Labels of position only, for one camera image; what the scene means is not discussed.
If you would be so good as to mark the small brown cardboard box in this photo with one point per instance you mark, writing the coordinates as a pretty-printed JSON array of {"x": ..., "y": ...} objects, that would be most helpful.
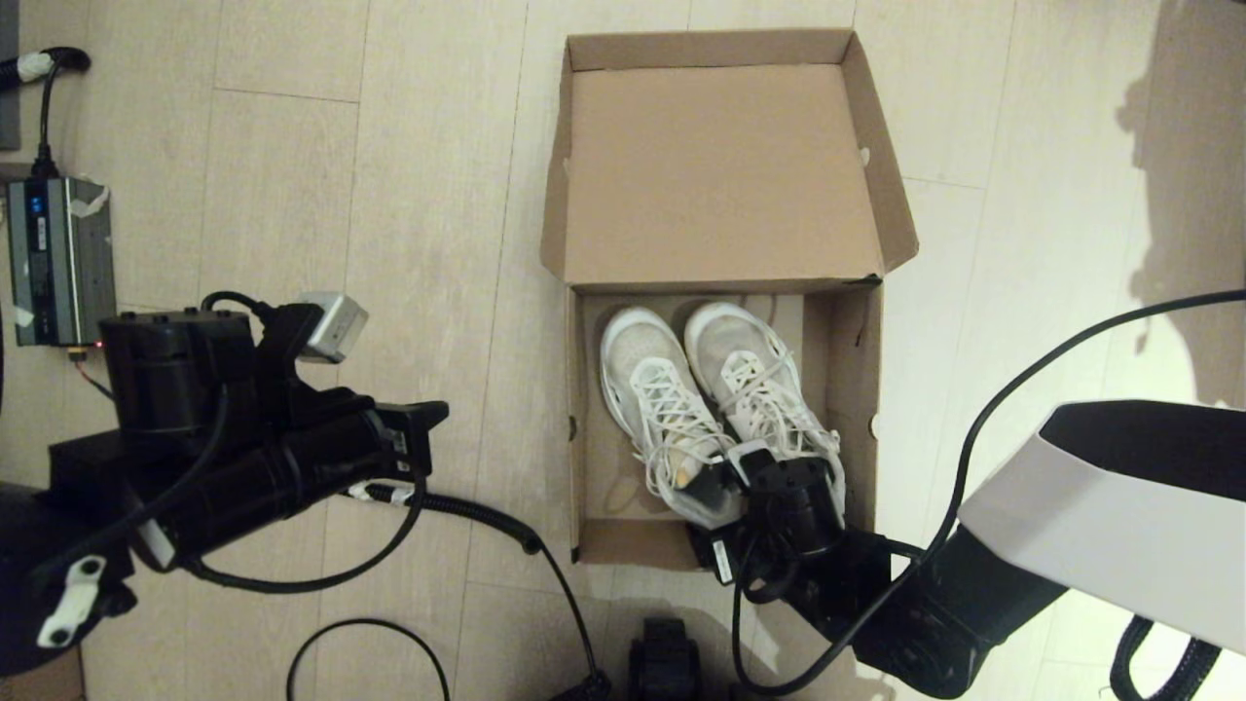
[{"x": 44, "y": 687}]

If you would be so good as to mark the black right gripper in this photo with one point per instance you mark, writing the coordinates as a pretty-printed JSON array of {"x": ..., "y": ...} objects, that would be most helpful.
[{"x": 718, "y": 497}]

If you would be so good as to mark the white lace-up sneaker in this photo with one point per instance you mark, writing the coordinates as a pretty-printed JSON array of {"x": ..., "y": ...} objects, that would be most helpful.
[
  {"x": 647, "y": 380},
  {"x": 750, "y": 360}
]

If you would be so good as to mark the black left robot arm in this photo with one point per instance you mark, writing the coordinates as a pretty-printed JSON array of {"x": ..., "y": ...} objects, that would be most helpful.
[{"x": 243, "y": 477}]

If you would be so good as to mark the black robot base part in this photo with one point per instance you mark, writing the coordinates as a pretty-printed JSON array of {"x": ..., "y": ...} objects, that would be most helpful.
[{"x": 667, "y": 667}]

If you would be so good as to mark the dark grey strip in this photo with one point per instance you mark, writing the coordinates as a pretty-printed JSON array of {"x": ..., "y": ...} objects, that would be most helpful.
[{"x": 9, "y": 78}]

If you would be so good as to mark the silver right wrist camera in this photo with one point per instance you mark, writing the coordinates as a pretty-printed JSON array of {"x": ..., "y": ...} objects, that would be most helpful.
[{"x": 751, "y": 458}]

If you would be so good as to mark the grey power supply unit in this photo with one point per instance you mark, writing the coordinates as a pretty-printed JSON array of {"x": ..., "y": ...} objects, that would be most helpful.
[{"x": 60, "y": 263}]

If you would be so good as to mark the brown cardboard shoe box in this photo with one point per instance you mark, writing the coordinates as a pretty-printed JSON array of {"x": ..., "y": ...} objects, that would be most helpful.
[{"x": 720, "y": 166}]

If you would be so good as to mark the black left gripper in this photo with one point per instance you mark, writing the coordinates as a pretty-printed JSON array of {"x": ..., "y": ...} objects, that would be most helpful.
[{"x": 401, "y": 450}]

